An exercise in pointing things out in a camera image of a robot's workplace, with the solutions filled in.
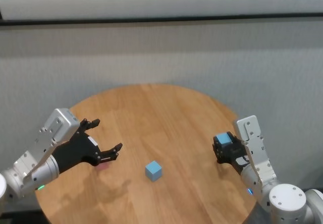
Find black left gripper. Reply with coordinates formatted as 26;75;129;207
51;118;124;174

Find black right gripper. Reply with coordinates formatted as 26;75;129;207
212;131;250;176

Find blue building block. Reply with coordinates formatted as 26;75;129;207
145;160;163;182
216;132;233;148

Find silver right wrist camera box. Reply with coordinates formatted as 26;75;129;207
232;115;278;199

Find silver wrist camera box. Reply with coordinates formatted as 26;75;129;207
14;107;81;184
232;115;278;199

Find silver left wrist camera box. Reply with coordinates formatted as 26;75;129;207
14;107;81;184

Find black horizontal wall rail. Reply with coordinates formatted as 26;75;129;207
0;12;323;27

